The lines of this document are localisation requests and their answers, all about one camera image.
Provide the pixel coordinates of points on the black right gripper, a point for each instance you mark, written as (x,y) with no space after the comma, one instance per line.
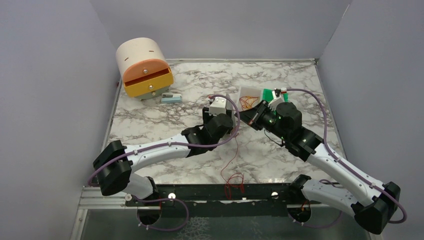
(249,115)

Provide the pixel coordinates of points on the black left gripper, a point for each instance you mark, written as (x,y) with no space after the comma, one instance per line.
(205,112)

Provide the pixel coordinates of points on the grey perforated cable spool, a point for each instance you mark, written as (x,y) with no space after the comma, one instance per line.
(232,109)

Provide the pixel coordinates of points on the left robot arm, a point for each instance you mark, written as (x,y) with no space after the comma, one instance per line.
(116,165)

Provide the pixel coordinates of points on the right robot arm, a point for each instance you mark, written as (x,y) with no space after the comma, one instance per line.
(369,201)

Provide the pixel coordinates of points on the translucent white plastic bin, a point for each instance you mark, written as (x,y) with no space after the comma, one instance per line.
(248,97)

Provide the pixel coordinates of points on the green plastic bin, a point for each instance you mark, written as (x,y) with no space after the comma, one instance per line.
(270,94)

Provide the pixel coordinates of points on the light blue stapler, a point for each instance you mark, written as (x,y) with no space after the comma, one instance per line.
(171,98)

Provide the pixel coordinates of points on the beige and orange drawer cabinet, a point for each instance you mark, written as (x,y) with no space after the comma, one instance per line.
(144,71)

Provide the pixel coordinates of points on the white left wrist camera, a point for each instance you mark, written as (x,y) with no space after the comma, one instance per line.
(218,105)

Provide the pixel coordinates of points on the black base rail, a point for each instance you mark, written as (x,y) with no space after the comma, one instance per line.
(217,200)

